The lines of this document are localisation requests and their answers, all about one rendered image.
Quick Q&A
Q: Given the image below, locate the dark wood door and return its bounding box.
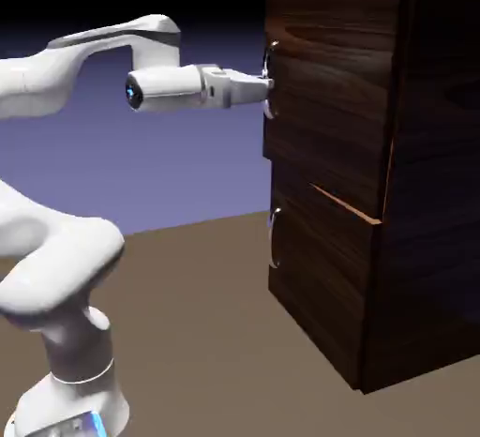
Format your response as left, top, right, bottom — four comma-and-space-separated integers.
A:
268, 157, 383, 393
262, 0, 404, 225

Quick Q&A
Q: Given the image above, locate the curved silver door handle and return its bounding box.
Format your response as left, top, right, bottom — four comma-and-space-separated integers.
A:
267, 206, 283, 269
262, 39, 280, 120

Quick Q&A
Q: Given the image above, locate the dark wood cabinet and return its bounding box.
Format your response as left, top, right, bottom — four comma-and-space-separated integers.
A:
262, 0, 480, 396

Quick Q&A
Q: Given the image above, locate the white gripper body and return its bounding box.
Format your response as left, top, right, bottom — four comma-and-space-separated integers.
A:
226, 68, 276, 110

